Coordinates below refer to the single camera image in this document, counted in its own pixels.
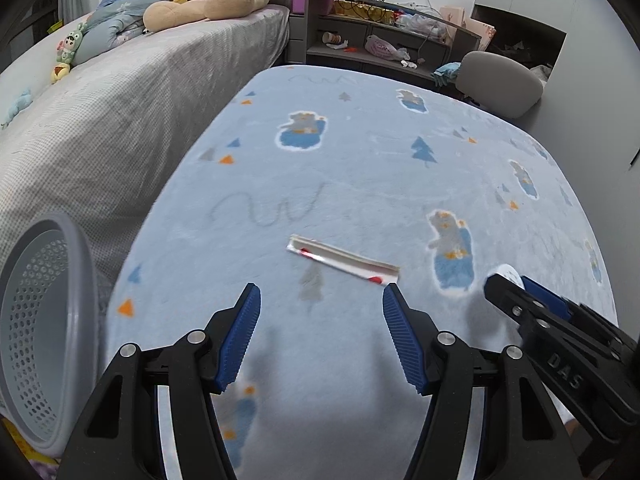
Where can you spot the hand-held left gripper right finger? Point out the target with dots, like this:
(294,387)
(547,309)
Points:
(402,340)

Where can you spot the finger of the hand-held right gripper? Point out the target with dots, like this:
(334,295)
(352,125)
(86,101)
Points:
(505,295)
(545,294)

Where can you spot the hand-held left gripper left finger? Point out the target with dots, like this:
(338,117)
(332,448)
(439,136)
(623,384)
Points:
(240,340)

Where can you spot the white paper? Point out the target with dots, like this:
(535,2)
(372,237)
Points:
(510,272)

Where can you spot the torn red white wrapper strip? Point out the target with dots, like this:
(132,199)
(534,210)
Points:
(345,261)

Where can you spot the grey perforated plastic basket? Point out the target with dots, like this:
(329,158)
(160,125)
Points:
(45,320)

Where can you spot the blue printed blanket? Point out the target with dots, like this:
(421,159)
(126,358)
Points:
(350,170)

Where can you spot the grey chair backrest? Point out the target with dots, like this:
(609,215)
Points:
(500,82)

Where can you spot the teal cloth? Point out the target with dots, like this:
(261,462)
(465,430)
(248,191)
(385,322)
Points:
(447,72)

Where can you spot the pink floral cloth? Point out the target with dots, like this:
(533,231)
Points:
(42,467)

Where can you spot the grey covered bed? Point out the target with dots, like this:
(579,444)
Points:
(125,110)

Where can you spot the pink paper bags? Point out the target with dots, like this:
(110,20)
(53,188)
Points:
(475,25)

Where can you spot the pink plastic bag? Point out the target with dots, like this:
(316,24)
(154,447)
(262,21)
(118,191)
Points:
(382,47)

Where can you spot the white plastic bag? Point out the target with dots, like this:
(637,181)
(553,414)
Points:
(420,25)

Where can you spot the grey desk shelf unit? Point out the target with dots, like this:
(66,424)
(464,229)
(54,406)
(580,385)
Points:
(350,30)

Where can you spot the grey nightstand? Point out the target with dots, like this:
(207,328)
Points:
(296,37)

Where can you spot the printed paper cup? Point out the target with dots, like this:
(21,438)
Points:
(330,38)

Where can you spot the yellow packages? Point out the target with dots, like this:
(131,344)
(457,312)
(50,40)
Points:
(362,11)

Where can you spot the light blue plush toy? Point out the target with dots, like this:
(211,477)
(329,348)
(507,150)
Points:
(17,107)

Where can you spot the yellow red plush toy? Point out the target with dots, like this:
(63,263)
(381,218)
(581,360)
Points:
(60,72)

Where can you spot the green plush toy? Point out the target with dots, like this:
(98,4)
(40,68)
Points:
(72,42)

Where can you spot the blue star print quilt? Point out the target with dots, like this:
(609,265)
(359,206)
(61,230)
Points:
(115,20)

